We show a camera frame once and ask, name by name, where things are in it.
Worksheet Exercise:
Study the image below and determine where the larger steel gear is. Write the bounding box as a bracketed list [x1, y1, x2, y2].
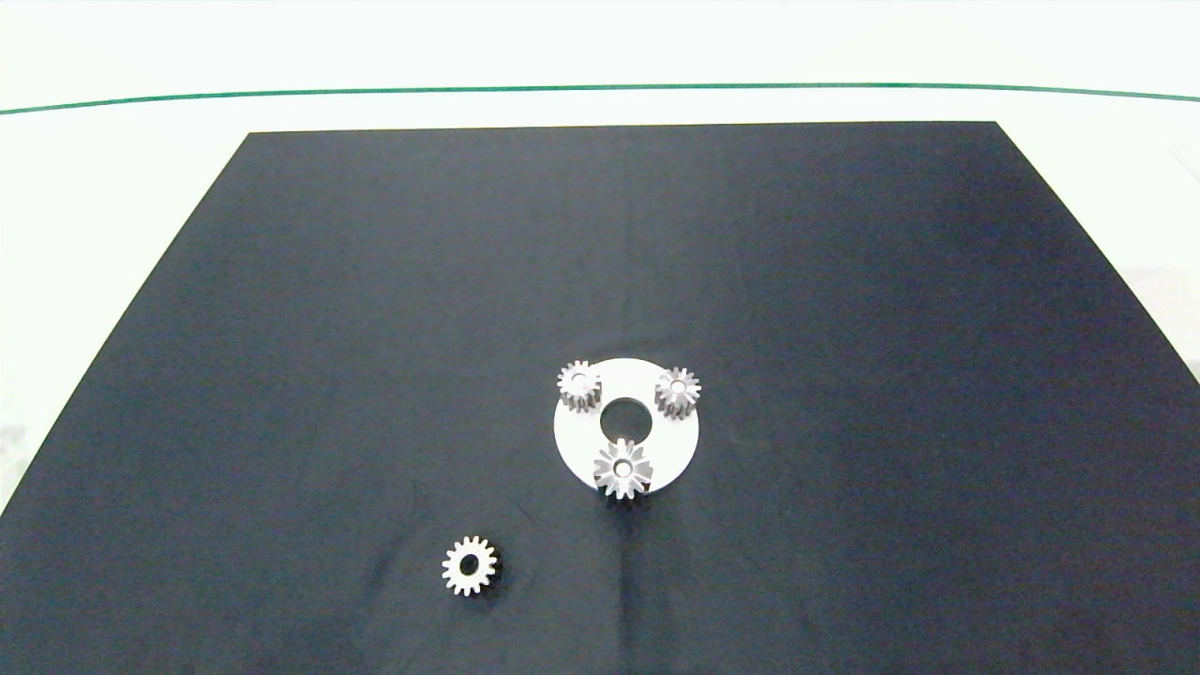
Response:
[592, 438, 654, 503]

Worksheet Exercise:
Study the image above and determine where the small steel gear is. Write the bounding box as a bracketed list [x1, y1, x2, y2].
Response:
[442, 535, 499, 597]
[557, 360, 603, 413]
[654, 367, 702, 421]

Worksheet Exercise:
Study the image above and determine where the round white plate with pins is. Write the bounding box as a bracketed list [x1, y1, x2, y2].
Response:
[553, 357, 702, 493]

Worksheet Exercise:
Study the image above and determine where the dark mat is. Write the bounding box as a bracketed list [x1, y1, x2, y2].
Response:
[0, 121, 1200, 675]

